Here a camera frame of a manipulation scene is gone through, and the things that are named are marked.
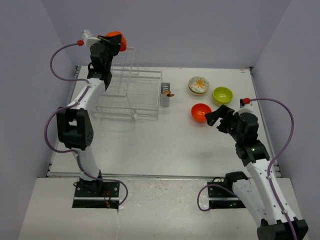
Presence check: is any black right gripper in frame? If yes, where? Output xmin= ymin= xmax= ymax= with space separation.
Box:
xmin=205 ymin=104 xmax=243 ymax=143

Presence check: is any lime green bowl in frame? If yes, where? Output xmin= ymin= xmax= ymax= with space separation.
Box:
xmin=213 ymin=97 xmax=233 ymax=107
xmin=212 ymin=86 xmax=233 ymax=100

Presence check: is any blue patterned ceramic bowl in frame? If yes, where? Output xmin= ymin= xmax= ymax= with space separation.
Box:
xmin=188 ymin=85 xmax=209 ymax=96

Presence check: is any orange flower ceramic bowl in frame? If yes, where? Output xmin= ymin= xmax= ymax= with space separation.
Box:
xmin=188 ymin=76 xmax=210 ymax=93

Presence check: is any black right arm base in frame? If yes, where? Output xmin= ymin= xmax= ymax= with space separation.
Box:
xmin=207 ymin=171 xmax=248 ymax=209

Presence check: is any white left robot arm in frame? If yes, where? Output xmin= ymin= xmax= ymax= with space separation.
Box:
xmin=55 ymin=30 xmax=127 ymax=197

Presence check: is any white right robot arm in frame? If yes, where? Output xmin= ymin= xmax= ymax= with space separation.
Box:
xmin=205 ymin=105 xmax=309 ymax=240

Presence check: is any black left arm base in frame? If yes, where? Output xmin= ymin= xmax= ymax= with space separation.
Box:
xmin=72 ymin=179 xmax=120 ymax=210

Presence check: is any gold spoon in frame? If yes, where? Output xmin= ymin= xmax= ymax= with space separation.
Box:
xmin=164 ymin=91 xmax=174 ymax=98

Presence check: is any grey cutlery holder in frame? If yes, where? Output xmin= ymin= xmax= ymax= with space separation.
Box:
xmin=160 ymin=82 xmax=170 ymax=107

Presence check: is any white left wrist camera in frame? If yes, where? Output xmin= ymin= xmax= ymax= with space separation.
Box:
xmin=81 ymin=29 xmax=100 ymax=48

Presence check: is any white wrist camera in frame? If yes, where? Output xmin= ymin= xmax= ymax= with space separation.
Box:
xmin=81 ymin=29 xmax=100 ymax=48
xmin=236 ymin=98 xmax=254 ymax=115

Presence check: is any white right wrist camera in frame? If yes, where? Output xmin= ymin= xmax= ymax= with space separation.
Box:
xmin=236 ymin=98 xmax=254 ymax=115

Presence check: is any white wire dish rack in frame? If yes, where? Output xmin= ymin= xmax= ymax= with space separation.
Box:
xmin=92 ymin=47 xmax=162 ymax=121

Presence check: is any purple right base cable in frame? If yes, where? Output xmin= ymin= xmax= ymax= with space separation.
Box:
xmin=196 ymin=184 xmax=241 ymax=212

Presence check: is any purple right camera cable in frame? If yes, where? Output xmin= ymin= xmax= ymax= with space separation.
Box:
xmin=242 ymin=97 xmax=300 ymax=240

